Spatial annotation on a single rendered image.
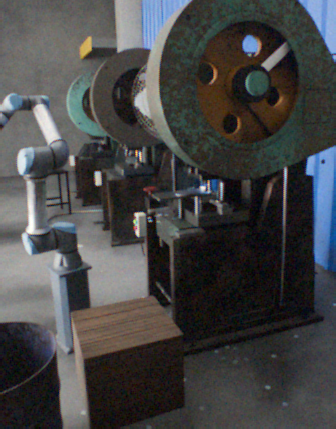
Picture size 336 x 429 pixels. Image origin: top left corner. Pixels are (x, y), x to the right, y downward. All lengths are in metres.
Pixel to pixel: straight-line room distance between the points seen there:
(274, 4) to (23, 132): 7.20
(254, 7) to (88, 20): 7.23
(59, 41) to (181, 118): 7.22
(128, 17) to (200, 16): 5.66
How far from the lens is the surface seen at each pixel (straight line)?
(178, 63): 1.61
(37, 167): 1.84
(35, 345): 1.64
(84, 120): 5.05
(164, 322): 1.74
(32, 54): 8.65
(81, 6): 8.90
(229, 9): 1.74
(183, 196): 2.09
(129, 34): 7.25
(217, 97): 1.75
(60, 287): 2.11
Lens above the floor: 1.24
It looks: 13 degrees down
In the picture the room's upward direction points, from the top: 2 degrees counter-clockwise
